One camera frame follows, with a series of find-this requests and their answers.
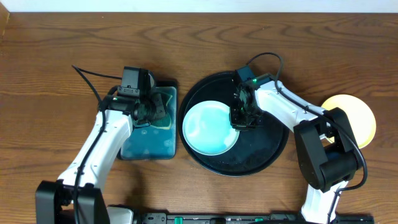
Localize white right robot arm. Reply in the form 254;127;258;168
229;72;368;223

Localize black tub of soapy water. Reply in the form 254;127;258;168
118;80;178;160

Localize green yellow scrub sponge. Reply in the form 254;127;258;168
150;91;173;130

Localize mint plate top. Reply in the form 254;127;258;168
182;101;239;156

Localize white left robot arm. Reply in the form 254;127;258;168
35;86;173;223

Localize yellow plate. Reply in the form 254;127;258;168
322;95;376;149

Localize round black tray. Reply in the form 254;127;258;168
178;71;290;177

